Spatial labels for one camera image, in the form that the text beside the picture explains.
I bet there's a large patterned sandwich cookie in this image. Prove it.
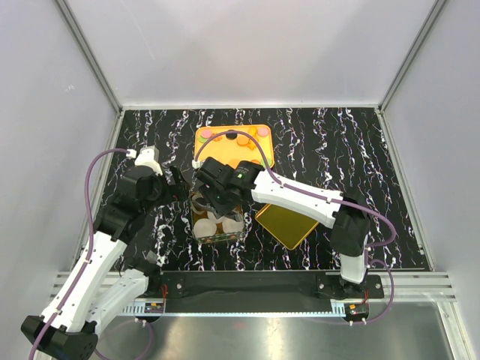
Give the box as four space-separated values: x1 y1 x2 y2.
236 135 250 146

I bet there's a black chocolate sandwich cookie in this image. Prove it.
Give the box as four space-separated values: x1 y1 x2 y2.
226 130 237 140

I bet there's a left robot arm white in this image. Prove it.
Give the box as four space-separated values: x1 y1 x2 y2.
21 146 189 359

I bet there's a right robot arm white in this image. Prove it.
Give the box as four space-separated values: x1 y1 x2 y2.
195 169 370 298

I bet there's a white paper cup back-left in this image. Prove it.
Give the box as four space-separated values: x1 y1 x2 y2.
190 193 209 216

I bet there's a white paper cup centre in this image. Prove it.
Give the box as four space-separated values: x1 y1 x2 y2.
207 211 224 224

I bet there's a white paper cup front-right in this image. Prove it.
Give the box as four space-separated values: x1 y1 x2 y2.
222 218 244 233

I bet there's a white paper cup front-left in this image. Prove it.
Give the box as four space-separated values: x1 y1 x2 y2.
193 218 217 239

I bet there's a gold square cookie tin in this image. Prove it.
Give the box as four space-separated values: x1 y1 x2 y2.
189 192 246 245

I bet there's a yellow serving tray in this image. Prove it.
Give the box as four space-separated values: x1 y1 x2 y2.
192 124 275 169

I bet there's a gold tin lid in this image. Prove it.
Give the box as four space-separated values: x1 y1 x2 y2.
255 204 319 251

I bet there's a pink macaron cookie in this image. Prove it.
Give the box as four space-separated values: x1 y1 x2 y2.
201 129 212 139

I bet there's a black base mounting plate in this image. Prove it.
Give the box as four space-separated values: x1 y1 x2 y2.
148 270 385 300

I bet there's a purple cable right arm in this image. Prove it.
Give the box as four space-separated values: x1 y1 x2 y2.
192 130 398 326

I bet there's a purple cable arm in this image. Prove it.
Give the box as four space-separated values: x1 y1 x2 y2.
192 130 398 326
28 148 155 360

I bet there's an aluminium frame rail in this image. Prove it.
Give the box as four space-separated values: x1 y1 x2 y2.
48 271 458 316

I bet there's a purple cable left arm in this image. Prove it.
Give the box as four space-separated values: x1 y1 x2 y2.
28 148 155 360

